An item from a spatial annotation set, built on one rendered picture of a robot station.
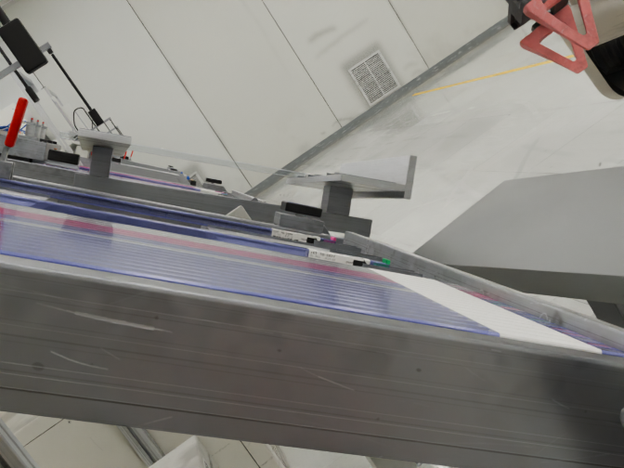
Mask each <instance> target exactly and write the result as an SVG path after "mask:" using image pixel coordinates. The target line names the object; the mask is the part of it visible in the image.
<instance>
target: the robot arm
mask: <svg viewBox="0 0 624 468"><path fill-rule="evenodd" d="M505 1H506V2H507V3H508V4H509V5H508V19H507V22H508V23H509V24H510V25H511V27H512V28H513V29H514V30H516V29H518V28H519V27H521V26H522V25H524V24H525V23H527V22H528V21H529V20H534V21H536V23H534V24H533V25H532V27H531V31H532V33H530V34H529V35H528V36H526V37H525V38H524V39H522V40H521V41H520V46H521V47H522V48H524V49H525V50H527V51H529V52H532V53H534V54H536V55H538V56H541V57H543V58H545V59H548V60H550V61H552V62H554V63H556V64H558V65H560V66H562V67H564V68H566V69H568V70H570V71H572V72H574V73H577V74H579V73H580V72H582V71H584V70H585V69H586V68H587V67H588V63H587V60H586V57H585V54H584V50H583V48H584V49H585V50H590V49H592V48H593V47H595V46H596V45H598V44H599V37H598V33H597V30H596V26H595V22H594V18H593V14H592V8H591V3H590V0H577V1H578V7H579V10H580V14H581V17H582V20H583V24H584V27H585V31H586V34H585V35H582V34H580V33H579V32H578V29H577V26H576V22H575V20H574V17H573V13H572V10H571V7H570V6H569V4H568V0H505ZM549 9H550V10H551V11H550V12H548V10H549ZM553 32H555V33H557V34H559V35H561V36H563V37H564V38H565V39H567V40H569V41H570V44H571V46H572V49H573V52H574V55H575V58H576V60H574V61H573V60H571V59H569V58H566V57H564V56H562V55H560V54H559V53H557V52H555V51H553V50H551V49H550V48H548V47H546V46H545V45H542V44H541V41H542V40H543V39H545V38H546V37H547V36H549V35H550V34H551V33H553Z"/></svg>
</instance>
